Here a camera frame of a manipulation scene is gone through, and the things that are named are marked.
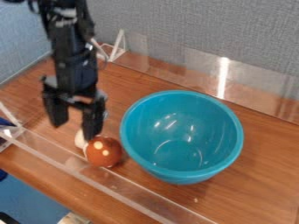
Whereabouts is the clear acrylic corner bracket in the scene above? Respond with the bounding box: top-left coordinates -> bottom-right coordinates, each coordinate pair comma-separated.
92,29 -> 127,62

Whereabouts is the clear acrylic front barrier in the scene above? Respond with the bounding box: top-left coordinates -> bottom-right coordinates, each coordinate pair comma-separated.
0,102 -> 217,224

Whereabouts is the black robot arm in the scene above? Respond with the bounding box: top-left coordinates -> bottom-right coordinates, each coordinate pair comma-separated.
28,0 -> 107,140

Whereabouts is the blue plastic bowl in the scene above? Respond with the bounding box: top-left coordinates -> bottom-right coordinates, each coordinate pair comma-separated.
120,90 -> 244,185

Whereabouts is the clear acrylic barrier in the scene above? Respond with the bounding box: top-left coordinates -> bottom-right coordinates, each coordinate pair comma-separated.
0,102 -> 217,224
113,31 -> 299,125

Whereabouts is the clear acrylic back barrier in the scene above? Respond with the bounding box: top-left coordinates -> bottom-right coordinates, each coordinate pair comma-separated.
113,31 -> 299,125

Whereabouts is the brown toy mushroom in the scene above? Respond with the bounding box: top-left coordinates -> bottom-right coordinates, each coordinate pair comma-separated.
75,129 -> 123,167

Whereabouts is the blue object at left edge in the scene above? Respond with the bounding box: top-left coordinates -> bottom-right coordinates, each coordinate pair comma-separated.
0,116 -> 16,182

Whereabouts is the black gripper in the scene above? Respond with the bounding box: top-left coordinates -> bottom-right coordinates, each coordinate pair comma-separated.
41,57 -> 107,141

